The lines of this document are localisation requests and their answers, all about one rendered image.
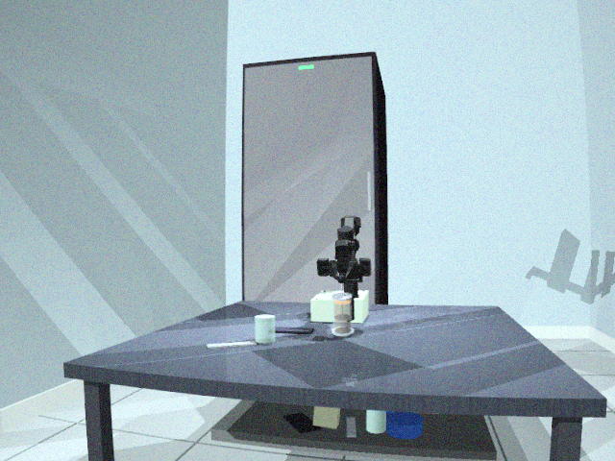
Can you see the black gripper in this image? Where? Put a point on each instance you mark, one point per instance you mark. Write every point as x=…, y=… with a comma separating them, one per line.
x=344, y=264

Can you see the dark grey lower shelf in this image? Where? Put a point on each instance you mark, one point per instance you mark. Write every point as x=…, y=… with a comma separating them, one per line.
x=445, y=437

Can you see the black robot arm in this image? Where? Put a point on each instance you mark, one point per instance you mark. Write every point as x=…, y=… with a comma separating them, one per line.
x=347, y=244

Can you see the white flat bar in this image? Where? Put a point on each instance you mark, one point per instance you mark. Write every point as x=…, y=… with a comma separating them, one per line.
x=236, y=344
x=351, y=427

